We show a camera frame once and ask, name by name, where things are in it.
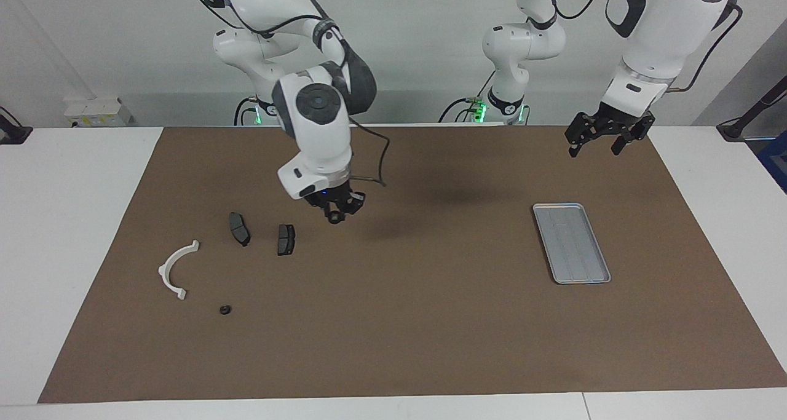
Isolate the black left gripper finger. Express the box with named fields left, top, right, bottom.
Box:
left=611, top=115, right=656, bottom=156
left=566, top=113, right=606, bottom=158

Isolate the silver metal tray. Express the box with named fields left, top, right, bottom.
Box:
left=532, top=203, right=612, bottom=284

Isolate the curved grey brake pad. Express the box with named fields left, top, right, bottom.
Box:
left=228, top=212, right=251, bottom=247

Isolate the brown table mat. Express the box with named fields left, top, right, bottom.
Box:
left=37, top=125, right=787, bottom=404

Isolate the blue crate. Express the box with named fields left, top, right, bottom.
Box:
left=757, top=131, right=787, bottom=193

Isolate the black clamp stand base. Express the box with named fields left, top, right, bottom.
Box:
left=0, top=106, right=33, bottom=145

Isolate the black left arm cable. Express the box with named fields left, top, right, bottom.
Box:
left=541, top=0, right=743, bottom=93

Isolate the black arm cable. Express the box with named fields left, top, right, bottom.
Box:
left=192, top=0, right=392, bottom=188
left=541, top=0, right=743, bottom=93

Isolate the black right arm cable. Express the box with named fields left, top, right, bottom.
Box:
left=192, top=0, right=392, bottom=188

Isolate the black base cable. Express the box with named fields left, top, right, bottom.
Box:
left=438, top=69, right=496, bottom=124
left=233, top=96, right=258, bottom=126

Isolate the white curved plastic bracket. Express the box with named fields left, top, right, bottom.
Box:
left=158, top=240, right=201, bottom=301

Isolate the white wall socket box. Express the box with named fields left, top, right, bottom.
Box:
left=65, top=97, right=133, bottom=127

